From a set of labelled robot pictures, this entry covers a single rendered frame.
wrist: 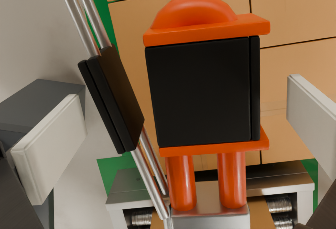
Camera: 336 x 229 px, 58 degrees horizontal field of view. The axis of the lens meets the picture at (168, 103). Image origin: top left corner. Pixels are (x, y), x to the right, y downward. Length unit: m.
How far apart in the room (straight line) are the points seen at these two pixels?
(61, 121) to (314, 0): 0.86
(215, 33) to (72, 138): 0.10
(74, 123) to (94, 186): 1.70
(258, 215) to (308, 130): 0.93
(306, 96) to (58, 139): 0.13
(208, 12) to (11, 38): 1.53
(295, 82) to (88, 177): 1.73
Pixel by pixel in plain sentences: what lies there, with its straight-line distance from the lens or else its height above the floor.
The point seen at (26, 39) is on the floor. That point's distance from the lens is 1.66.
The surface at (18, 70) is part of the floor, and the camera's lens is 1.72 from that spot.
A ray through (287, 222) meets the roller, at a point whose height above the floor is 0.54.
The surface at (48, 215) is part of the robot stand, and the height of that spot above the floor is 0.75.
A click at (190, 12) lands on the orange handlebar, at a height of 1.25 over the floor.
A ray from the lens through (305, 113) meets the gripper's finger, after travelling 0.17.
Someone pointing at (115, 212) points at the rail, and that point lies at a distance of 1.16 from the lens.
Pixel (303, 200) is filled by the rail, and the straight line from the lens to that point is 1.16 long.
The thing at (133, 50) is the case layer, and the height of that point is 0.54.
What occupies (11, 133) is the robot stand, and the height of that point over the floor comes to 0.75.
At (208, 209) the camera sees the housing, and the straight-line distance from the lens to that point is 0.25.
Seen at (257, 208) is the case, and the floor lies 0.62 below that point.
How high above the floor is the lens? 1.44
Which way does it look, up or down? 68 degrees down
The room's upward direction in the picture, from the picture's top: 171 degrees counter-clockwise
